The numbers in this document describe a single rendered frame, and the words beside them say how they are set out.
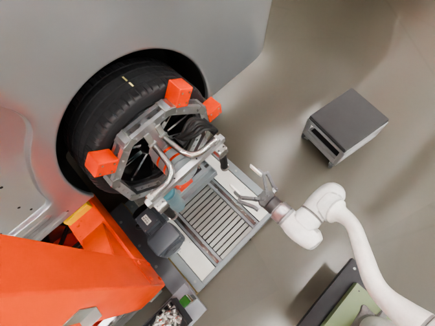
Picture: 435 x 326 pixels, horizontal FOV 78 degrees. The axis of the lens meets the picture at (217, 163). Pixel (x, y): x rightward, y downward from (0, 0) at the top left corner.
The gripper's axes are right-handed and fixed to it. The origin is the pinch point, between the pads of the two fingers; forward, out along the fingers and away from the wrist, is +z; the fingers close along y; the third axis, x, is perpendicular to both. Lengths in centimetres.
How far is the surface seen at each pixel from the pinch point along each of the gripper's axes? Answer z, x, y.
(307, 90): 38, -82, 120
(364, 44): 33, -82, 195
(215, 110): 32.5, 4.3, 14.9
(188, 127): 25.0, 20.8, -5.4
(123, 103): 43, 35, -19
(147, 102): 41, 29, -11
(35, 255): 5, 54, -61
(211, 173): 36, -68, 4
